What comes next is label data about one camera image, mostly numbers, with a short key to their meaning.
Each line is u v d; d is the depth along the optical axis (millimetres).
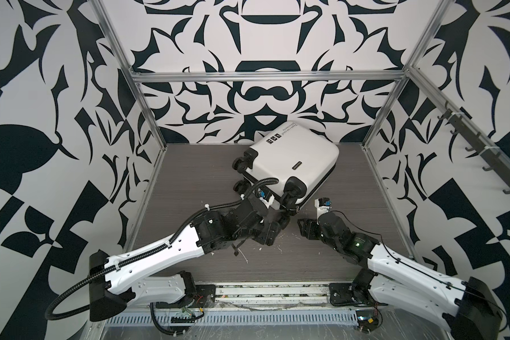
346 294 745
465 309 409
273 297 757
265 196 603
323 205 714
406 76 896
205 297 737
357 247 574
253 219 489
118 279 392
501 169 556
